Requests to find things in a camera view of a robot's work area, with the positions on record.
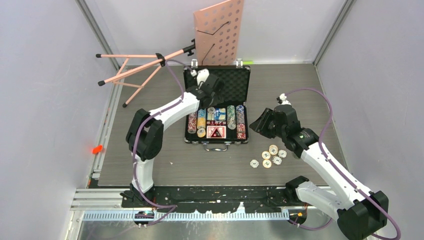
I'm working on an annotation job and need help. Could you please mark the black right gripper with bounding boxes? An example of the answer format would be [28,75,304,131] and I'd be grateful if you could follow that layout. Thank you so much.
[249,107,287,139]

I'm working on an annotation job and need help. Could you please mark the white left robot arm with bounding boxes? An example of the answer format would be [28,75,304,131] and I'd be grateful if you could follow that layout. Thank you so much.
[126,70,225,207]

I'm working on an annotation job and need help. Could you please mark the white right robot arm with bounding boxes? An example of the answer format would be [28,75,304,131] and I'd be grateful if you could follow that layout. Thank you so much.
[249,104,389,240]

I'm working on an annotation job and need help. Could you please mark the blue Texas Hold'em card deck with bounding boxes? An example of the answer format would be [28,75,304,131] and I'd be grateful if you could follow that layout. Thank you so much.
[206,107,227,122]

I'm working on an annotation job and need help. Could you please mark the light blue chip stack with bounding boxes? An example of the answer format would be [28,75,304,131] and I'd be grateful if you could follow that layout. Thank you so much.
[197,109,207,120]

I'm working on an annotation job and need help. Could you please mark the red chip stack right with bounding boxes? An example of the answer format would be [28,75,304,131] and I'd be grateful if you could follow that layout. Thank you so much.
[236,123,246,134]

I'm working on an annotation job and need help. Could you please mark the green chip stack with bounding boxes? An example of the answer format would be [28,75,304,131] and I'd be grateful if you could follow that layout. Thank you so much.
[226,105,237,130]

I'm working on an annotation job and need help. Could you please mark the lower red chip stack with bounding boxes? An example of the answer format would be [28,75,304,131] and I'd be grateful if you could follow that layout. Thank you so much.
[236,132,247,140]

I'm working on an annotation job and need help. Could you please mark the blue orange chip stack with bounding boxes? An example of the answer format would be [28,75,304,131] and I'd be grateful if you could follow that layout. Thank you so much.
[235,105,245,124]

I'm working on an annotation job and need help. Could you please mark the yellow chip stack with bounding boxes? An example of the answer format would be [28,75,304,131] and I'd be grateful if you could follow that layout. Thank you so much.
[197,117,206,129]

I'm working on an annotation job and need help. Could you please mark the dark red chip stack left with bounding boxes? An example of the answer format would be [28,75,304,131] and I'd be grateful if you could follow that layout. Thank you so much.
[187,112,197,134]

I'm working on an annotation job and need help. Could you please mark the black aluminium poker case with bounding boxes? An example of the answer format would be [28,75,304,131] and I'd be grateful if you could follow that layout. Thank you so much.
[183,65,251,151]

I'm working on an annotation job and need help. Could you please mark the pile of loose poker chips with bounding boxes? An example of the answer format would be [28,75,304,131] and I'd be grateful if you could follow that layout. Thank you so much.
[261,144,287,169]

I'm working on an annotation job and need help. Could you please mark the red backed card deck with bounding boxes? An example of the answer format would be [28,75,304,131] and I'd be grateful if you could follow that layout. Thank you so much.
[206,126,227,139]

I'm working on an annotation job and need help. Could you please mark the lone yellow chip in case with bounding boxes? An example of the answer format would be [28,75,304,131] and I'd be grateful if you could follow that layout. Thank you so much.
[196,128,206,138]

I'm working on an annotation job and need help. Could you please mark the triangular all in button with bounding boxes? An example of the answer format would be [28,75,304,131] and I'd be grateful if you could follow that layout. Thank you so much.
[208,127,223,139]

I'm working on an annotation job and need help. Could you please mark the pink perforated music stand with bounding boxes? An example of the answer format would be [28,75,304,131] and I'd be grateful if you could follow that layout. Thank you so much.
[96,0,245,107]

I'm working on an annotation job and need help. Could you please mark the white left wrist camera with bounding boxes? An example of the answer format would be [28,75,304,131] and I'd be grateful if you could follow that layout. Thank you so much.
[190,68,210,87]

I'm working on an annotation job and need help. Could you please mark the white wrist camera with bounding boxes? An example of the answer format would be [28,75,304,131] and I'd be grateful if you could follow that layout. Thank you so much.
[276,93,292,105]
[190,68,210,87]

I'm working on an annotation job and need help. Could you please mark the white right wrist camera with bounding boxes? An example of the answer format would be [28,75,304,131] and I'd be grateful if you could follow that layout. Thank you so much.
[276,93,292,105]

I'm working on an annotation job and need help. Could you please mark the orange clip on rail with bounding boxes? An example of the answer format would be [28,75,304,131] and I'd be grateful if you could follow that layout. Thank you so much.
[91,144,103,155]

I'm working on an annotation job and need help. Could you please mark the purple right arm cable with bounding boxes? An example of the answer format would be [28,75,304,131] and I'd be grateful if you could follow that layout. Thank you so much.
[279,87,402,240]

